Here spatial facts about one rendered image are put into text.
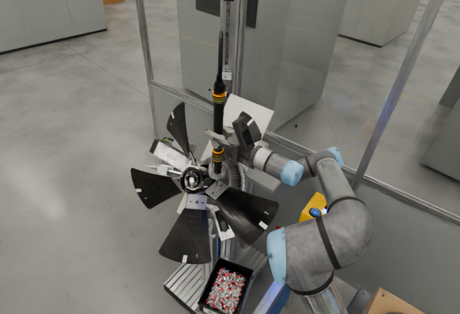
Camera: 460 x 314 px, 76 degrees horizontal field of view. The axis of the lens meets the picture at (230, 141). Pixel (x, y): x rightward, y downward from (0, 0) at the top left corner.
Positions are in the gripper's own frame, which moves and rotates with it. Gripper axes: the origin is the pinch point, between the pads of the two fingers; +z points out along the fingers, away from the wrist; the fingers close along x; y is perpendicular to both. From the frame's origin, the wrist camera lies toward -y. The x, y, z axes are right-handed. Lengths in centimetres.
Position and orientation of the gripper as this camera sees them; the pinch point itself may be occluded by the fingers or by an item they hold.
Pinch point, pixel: (211, 128)
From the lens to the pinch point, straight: 107.7
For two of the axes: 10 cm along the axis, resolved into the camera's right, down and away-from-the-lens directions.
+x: 6.0, -4.8, 6.4
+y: -0.4, 7.8, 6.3
